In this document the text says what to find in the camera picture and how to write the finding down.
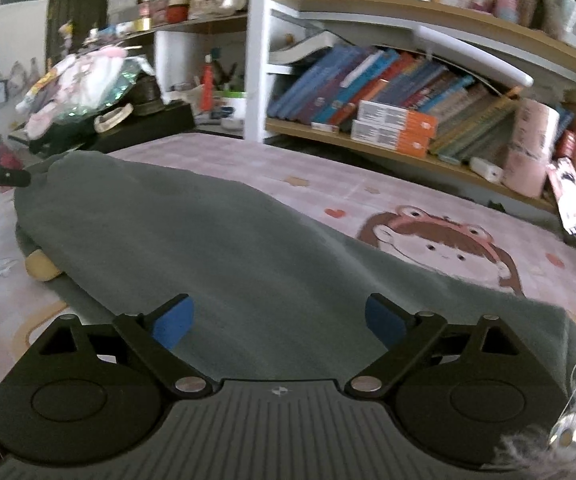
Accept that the grey green fleece garment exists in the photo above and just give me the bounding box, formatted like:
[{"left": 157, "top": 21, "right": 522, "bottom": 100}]
[{"left": 14, "top": 152, "right": 576, "bottom": 385}]

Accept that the pink checked table mat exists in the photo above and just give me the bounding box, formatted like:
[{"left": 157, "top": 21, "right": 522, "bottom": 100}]
[{"left": 0, "top": 133, "right": 576, "bottom": 380}]

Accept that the white smartwatch band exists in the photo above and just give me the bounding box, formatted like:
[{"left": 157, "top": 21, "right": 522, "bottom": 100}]
[{"left": 94, "top": 103, "right": 134, "bottom": 134}]

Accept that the pink white plush bundle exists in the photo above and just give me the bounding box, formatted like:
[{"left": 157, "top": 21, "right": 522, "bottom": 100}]
[{"left": 16, "top": 46, "right": 154, "bottom": 141}]

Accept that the black bag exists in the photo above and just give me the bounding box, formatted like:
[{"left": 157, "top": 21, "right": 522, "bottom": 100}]
[{"left": 28, "top": 74, "right": 196, "bottom": 158}]

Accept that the white charger block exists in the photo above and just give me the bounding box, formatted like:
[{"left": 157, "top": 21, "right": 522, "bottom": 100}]
[{"left": 469, "top": 157, "right": 504, "bottom": 184}]

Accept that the lower orange white box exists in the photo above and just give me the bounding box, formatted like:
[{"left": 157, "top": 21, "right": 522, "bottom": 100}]
[{"left": 351, "top": 120, "right": 432, "bottom": 158}]

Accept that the orange white box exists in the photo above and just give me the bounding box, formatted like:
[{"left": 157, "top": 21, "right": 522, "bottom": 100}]
[
  {"left": 351, "top": 120, "right": 432, "bottom": 158},
  {"left": 357, "top": 101, "right": 437, "bottom": 138}
]

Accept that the smartphone with lit screen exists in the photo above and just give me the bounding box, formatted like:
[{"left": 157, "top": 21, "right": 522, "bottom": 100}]
[{"left": 547, "top": 157, "right": 576, "bottom": 238}]

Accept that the upper orange white box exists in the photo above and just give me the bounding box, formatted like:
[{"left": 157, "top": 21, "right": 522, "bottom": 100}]
[{"left": 357, "top": 101, "right": 437, "bottom": 138}]

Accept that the row of leaning books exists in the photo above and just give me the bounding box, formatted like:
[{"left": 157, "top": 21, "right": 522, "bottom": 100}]
[{"left": 267, "top": 44, "right": 520, "bottom": 166}]

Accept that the pink cylindrical tissue holder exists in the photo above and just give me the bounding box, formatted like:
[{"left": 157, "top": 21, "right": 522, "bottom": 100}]
[{"left": 501, "top": 99, "right": 560, "bottom": 198}]

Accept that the white tub green lid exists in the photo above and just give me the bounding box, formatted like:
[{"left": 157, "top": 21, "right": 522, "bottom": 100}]
[{"left": 217, "top": 90, "right": 247, "bottom": 120}]

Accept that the white wooden bookshelf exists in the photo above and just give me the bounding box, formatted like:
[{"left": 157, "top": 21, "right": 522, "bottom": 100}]
[{"left": 146, "top": 0, "right": 576, "bottom": 212}]

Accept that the red round doll ornament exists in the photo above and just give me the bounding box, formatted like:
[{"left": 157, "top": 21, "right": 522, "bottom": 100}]
[{"left": 166, "top": 0, "right": 189, "bottom": 24}]

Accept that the white padded bar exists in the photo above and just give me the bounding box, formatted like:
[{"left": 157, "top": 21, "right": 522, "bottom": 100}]
[{"left": 414, "top": 25, "right": 534, "bottom": 88}]

